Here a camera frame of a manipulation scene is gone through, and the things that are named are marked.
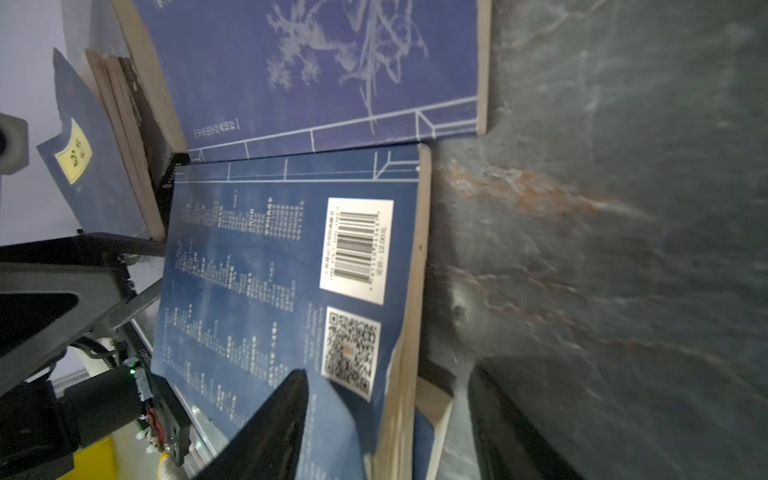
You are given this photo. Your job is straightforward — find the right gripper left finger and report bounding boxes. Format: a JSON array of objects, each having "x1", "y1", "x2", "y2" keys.
[{"x1": 197, "y1": 369, "x2": 309, "y2": 480}]

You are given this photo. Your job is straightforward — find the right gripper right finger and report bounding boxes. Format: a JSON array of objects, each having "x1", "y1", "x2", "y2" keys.
[{"x1": 467, "y1": 364, "x2": 581, "y2": 479}]

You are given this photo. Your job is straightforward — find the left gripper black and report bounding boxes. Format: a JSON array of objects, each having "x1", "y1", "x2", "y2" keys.
[{"x1": 1, "y1": 233, "x2": 191, "y2": 479}]

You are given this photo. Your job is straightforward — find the blue book with barcode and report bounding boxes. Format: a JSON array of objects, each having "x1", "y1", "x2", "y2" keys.
[{"x1": 152, "y1": 144, "x2": 432, "y2": 479}]

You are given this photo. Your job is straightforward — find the blue bottom book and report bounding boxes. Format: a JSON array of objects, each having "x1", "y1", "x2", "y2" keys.
[{"x1": 412, "y1": 377, "x2": 454, "y2": 480}]

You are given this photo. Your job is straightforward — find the yellow shelf pink blue boards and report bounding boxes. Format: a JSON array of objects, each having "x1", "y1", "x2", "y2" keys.
[{"x1": 59, "y1": 436, "x2": 119, "y2": 480}]

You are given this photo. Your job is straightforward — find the dark blue book left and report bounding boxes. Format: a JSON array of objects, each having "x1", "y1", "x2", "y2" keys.
[{"x1": 37, "y1": 49, "x2": 165, "y2": 240}]

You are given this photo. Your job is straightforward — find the black folder under left book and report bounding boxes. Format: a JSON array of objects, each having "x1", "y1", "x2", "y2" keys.
[{"x1": 118, "y1": 57, "x2": 190, "y2": 228}]

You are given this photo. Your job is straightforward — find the blue book yellow label top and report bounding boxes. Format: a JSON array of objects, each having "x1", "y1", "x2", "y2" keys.
[{"x1": 113, "y1": 1, "x2": 492, "y2": 162}]

